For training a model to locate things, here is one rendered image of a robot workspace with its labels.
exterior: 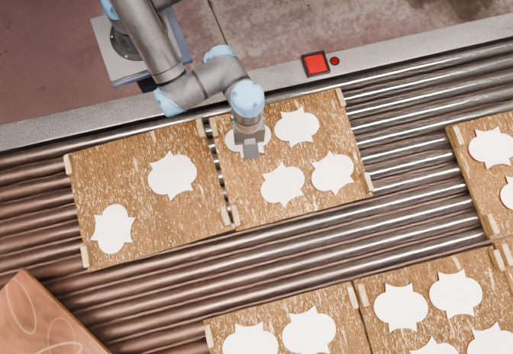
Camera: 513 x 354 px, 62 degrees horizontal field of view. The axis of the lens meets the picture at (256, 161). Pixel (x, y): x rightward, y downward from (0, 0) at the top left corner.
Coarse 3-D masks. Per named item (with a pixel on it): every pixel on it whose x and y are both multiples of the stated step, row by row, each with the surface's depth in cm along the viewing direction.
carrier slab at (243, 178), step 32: (320, 96) 130; (224, 128) 126; (320, 128) 127; (224, 160) 124; (256, 160) 124; (288, 160) 124; (320, 160) 124; (352, 160) 125; (256, 192) 122; (320, 192) 122; (352, 192) 122; (256, 224) 119
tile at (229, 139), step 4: (268, 128) 125; (228, 132) 124; (232, 132) 124; (268, 132) 124; (228, 136) 124; (232, 136) 124; (268, 136) 124; (228, 140) 123; (232, 140) 123; (264, 140) 124; (268, 140) 124; (228, 144) 123; (232, 144) 123; (260, 144) 123; (264, 144) 123; (228, 148) 123; (232, 148) 123; (236, 148) 123; (240, 148) 123; (260, 148) 123; (236, 152) 123; (240, 152) 122; (260, 152) 123; (240, 156) 123
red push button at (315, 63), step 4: (308, 56) 134; (312, 56) 134; (316, 56) 134; (320, 56) 134; (308, 60) 134; (312, 60) 134; (316, 60) 134; (320, 60) 134; (308, 64) 133; (312, 64) 133; (316, 64) 133; (320, 64) 133; (324, 64) 133; (308, 68) 133; (312, 68) 133; (316, 68) 133; (320, 68) 133; (324, 68) 133; (308, 72) 133; (312, 72) 132
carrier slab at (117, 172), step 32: (192, 128) 126; (96, 160) 123; (128, 160) 123; (192, 160) 124; (96, 192) 121; (128, 192) 121; (192, 192) 121; (160, 224) 119; (192, 224) 119; (96, 256) 116; (128, 256) 116
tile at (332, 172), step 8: (328, 152) 124; (328, 160) 123; (336, 160) 123; (344, 160) 124; (320, 168) 123; (328, 168) 123; (336, 168) 123; (344, 168) 123; (352, 168) 123; (312, 176) 122; (320, 176) 122; (328, 176) 122; (336, 176) 122; (344, 176) 122; (312, 184) 122; (320, 184) 122; (328, 184) 122; (336, 184) 122; (344, 184) 122; (336, 192) 121
